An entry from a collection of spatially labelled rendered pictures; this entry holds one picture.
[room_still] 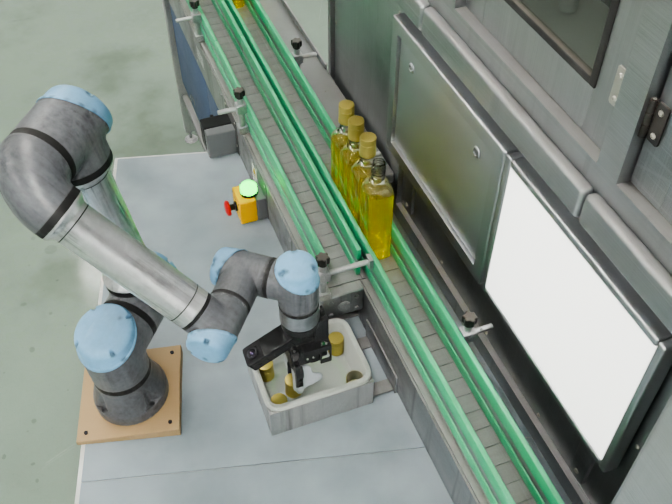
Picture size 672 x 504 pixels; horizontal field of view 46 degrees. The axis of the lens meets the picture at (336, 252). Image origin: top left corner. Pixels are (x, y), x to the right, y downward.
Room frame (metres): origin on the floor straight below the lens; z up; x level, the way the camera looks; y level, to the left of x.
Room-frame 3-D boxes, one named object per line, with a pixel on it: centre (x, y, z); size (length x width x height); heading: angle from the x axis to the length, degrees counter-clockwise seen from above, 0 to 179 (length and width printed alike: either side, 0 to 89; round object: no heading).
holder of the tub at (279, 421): (0.96, 0.03, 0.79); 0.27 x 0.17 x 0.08; 111
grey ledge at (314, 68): (1.91, 0.07, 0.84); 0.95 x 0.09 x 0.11; 21
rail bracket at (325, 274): (1.09, 0.00, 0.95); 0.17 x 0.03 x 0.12; 111
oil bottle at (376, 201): (1.21, -0.08, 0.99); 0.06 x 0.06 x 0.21; 20
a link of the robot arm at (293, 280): (0.93, 0.07, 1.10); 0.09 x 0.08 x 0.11; 73
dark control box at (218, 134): (1.73, 0.32, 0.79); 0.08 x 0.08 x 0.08; 21
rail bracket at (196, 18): (2.06, 0.43, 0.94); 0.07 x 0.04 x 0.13; 111
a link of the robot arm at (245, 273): (0.94, 0.17, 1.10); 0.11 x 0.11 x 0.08; 73
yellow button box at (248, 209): (1.47, 0.22, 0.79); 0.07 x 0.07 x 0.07; 21
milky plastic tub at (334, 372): (0.95, 0.06, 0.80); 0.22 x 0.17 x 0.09; 111
